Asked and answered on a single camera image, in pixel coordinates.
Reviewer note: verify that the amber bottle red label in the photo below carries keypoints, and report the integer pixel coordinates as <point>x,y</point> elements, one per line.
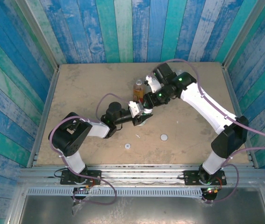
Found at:
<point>138,92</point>

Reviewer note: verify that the small grey printed bottle cap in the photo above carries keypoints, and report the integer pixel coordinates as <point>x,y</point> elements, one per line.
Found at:
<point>127,146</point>

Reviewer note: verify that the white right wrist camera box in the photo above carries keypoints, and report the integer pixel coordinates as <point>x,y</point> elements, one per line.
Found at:
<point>154,84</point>

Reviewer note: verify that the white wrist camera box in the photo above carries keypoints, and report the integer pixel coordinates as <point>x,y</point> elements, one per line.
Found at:
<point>135,108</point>
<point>154,84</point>

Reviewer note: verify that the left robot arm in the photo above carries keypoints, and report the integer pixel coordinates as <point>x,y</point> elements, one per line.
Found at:
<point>71,137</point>

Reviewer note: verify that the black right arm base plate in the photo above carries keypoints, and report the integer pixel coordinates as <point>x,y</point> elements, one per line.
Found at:
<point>190,178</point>

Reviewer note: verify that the small white plastic scrap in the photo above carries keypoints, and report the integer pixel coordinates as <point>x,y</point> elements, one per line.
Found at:
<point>138,136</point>

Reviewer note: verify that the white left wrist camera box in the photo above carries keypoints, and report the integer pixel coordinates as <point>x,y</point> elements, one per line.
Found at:
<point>135,108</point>

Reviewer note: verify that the grey metal panel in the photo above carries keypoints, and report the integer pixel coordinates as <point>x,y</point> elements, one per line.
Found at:
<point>146,210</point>

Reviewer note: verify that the aluminium corner post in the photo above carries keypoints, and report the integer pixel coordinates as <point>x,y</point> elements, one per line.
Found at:
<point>39,35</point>
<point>243,35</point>

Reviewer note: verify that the aluminium side rail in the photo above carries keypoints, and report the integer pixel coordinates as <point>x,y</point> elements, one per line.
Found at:
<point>44,112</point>
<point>233,93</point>

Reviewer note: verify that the aluminium mounting rail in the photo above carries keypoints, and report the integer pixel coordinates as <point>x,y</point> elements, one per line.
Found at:
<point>141,173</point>

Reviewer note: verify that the white bottle cap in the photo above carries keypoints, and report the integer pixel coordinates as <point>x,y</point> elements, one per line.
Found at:
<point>163,137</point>

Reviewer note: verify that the green bottle cap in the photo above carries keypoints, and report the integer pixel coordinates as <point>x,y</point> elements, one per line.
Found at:
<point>149,114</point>

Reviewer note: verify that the small electronics board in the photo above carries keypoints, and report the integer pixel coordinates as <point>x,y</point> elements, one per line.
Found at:
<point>211,191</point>
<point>83,189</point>

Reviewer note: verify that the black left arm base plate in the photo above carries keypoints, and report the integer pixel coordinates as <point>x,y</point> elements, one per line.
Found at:
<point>95,178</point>

